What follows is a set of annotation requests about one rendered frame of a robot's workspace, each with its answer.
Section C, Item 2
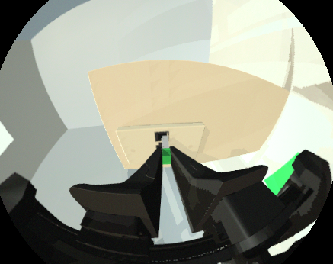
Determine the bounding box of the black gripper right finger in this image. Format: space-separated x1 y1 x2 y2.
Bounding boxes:
169 146 268 233

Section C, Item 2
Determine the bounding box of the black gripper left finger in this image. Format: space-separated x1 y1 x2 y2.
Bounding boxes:
69 147 163 237

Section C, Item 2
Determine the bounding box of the green square marking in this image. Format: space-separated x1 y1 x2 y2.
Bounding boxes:
264 153 299 194

